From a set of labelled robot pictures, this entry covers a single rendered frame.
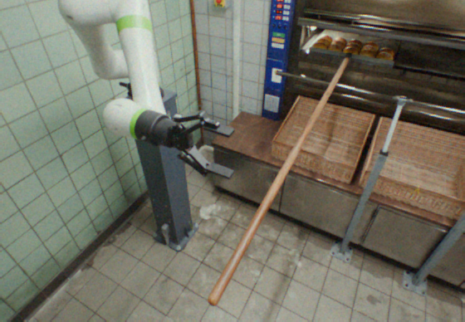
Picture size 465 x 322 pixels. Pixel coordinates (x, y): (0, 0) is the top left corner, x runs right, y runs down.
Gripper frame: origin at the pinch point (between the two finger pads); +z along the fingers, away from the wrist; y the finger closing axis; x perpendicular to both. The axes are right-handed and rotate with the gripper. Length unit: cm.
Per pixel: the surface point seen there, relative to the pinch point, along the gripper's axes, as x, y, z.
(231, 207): -94, 149, -49
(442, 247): -93, 104, 89
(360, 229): -99, 122, 48
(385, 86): -155, 44, 33
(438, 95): -155, 43, 63
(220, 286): 16.7, 31.3, 6.7
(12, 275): 33, 112, -120
